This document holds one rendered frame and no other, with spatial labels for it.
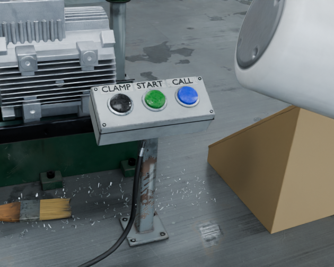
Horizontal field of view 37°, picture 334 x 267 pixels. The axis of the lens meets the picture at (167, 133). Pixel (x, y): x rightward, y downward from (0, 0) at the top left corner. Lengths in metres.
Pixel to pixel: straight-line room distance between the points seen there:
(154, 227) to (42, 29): 0.38
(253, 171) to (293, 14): 0.63
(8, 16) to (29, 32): 0.04
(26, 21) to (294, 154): 0.48
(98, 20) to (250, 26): 0.58
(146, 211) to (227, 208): 0.18
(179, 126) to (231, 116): 0.52
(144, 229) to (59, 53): 0.33
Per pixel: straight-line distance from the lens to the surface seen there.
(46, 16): 0.86
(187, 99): 0.71
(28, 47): 0.85
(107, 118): 0.67
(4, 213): 0.91
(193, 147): 1.09
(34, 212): 0.90
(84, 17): 0.89
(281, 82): 0.30
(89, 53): 0.84
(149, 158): 0.76
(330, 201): 0.95
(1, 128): 0.91
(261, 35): 0.31
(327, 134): 0.83
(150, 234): 0.86
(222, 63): 1.50
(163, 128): 0.71
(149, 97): 0.69
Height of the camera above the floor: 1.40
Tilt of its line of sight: 32 degrees down
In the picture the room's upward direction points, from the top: 4 degrees clockwise
